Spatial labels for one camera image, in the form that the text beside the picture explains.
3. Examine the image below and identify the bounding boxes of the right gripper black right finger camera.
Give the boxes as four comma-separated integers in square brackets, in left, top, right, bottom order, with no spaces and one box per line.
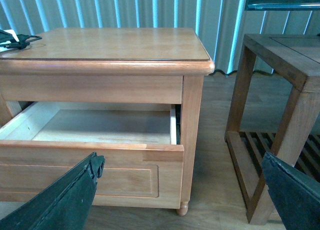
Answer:
[261,152,320,230]

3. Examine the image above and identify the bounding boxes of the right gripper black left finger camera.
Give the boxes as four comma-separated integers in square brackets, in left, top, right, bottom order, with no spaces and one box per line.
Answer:
[0,152,105,230]

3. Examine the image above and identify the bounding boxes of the wooden drawer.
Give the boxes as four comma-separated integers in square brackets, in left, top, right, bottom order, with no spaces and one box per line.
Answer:
[0,101,185,209]

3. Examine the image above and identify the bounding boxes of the black charger cable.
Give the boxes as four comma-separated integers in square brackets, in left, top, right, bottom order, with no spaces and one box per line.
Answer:
[0,29,43,51]

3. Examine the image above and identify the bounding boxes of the white charger block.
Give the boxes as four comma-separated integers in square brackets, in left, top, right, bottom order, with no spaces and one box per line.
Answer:
[0,29,19,52]

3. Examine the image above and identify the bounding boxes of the light wooden nightstand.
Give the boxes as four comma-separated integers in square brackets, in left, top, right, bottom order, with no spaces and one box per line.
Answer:
[0,28,214,216]

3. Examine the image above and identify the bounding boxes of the grey pleated curtain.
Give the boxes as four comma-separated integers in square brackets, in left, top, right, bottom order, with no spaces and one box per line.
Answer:
[0,0,320,74]

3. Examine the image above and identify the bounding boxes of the dark green shelf edge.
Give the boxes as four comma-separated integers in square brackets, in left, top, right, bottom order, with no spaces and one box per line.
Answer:
[245,0,320,11]

